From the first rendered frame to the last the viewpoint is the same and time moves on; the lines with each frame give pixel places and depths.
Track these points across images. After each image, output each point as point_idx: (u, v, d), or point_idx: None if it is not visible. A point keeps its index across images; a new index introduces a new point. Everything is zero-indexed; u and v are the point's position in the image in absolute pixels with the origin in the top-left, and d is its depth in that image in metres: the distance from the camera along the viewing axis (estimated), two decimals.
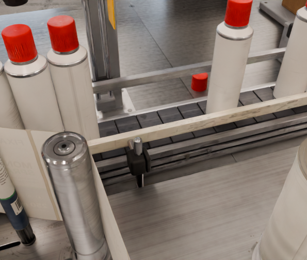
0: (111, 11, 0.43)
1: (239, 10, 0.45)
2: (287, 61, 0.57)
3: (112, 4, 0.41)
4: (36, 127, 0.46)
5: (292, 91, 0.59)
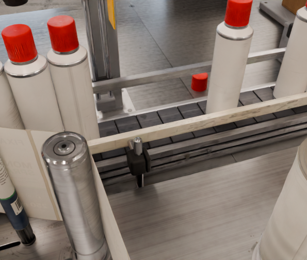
0: (111, 11, 0.43)
1: (239, 10, 0.45)
2: (287, 61, 0.57)
3: (112, 4, 0.41)
4: (36, 127, 0.46)
5: (292, 91, 0.59)
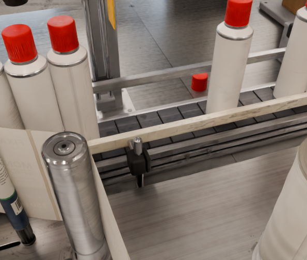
0: (111, 11, 0.43)
1: (239, 10, 0.45)
2: (287, 61, 0.57)
3: (112, 4, 0.41)
4: (36, 127, 0.46)
5: (292, 91, 0.59)
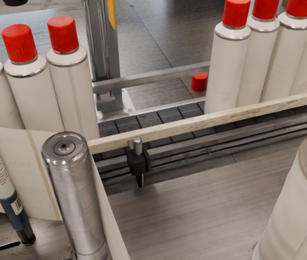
0: (111, 11, 0.43)
1: (237, 10, 0.45)
2: None
3: (112, 4, 0.41)
4: (36, 127, 0.46)
5: (242, 99, 0.57)
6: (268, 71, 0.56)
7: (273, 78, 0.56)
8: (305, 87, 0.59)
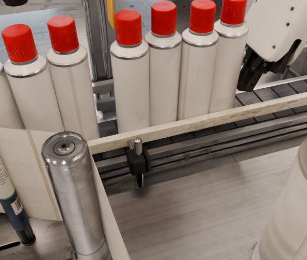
0: (110, 11, 0.43)
1: (132, 27, 0.42)
2: None
3: (112, 4, 0.41)
4: (36, 127, 0.46)
5: (149, 115, 0.54)
6: (183, 92, 0.52)
7: (190, 98, 0.52)
8: (221, 103, 0.56)
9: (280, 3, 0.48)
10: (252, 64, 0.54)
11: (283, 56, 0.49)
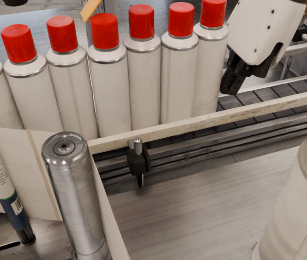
0: (92, 5, 0.41)
1: (109, 30, 0.41)
2: None
3: (100, 1, 0.41)
4: (36, 127, 0.46)
5: (130, 118, 0.54)
6: (165, 96, 0.51)
7: (173, 102, 0.51)
8: (203, 107, 0.55)
9: (261, 6, 0.47)
10: (235, 67, 0.53)
11: (264, 60, 0.49)
